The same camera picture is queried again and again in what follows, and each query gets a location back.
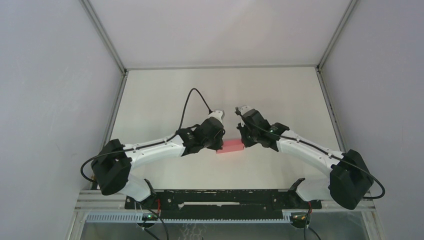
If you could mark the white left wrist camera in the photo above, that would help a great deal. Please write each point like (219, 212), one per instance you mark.
(217, 114)

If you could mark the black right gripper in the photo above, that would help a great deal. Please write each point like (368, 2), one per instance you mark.
(242, 127)

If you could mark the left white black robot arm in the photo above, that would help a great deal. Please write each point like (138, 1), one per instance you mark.
(113, 166)

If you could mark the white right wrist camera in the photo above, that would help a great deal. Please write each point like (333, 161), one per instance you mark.
(244, 109)

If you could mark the aluminium front frame rail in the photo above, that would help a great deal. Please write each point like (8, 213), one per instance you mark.
(274, 199)

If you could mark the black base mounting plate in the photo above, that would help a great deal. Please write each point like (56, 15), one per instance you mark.
(226, 212)

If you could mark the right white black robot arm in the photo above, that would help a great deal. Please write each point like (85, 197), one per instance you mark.
(346, 178)

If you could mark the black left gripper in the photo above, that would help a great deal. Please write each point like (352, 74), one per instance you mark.
(219, 144)

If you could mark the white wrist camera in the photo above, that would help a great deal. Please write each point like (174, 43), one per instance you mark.
(217, 114)
(244, 109)

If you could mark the pink cardboard box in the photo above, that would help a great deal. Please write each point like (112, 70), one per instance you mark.
(231, 145)

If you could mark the white slotted cable duct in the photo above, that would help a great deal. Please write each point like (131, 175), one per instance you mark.
(132, 217)

